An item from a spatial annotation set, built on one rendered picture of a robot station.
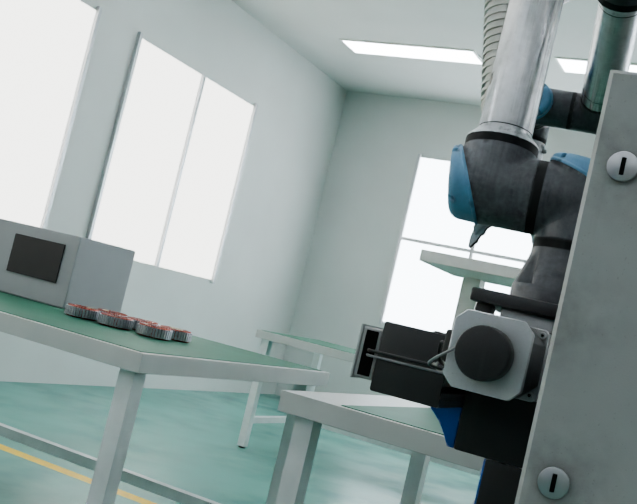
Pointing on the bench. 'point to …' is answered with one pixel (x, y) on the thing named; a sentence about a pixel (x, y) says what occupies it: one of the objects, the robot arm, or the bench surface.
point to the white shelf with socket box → (474, 275)
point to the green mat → (417, 416)
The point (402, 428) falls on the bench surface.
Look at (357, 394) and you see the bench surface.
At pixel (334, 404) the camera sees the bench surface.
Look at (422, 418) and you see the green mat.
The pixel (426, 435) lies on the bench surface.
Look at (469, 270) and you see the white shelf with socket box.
